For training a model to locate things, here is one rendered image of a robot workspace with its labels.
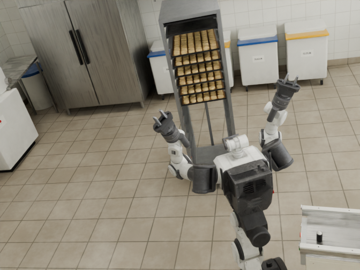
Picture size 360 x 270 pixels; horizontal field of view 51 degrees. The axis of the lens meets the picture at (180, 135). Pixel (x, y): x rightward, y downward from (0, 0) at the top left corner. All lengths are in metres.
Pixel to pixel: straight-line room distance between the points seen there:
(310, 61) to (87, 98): 3.25
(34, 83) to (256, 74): 3.54
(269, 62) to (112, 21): 2.19
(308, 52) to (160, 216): 3.00
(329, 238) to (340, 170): 1.85
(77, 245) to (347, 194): 2.59
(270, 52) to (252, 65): 0.30
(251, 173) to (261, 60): 3.61
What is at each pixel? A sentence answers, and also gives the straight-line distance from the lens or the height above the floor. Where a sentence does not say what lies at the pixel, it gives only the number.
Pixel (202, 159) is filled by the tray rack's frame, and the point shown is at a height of 0.15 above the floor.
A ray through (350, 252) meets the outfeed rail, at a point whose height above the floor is 0.90.
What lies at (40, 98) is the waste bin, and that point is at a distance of 6.71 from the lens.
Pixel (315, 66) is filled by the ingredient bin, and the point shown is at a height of 0.32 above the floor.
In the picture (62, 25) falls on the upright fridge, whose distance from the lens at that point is 5.50.
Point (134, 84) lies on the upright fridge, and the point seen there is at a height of 0.45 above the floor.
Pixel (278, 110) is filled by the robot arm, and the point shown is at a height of 1.52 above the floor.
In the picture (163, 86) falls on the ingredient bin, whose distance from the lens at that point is 5.68.
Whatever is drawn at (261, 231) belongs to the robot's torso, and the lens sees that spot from 2.14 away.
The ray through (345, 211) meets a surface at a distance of 2.41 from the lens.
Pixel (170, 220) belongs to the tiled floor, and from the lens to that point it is 3.72.
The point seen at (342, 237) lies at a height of 0.84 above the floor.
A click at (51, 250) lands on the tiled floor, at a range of 3.96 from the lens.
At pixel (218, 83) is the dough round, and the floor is 1.15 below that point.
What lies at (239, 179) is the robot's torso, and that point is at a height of 1.38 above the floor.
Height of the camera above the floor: 2.59
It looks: 32 degrees down
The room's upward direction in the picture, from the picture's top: 13 degrees counter-clockwise
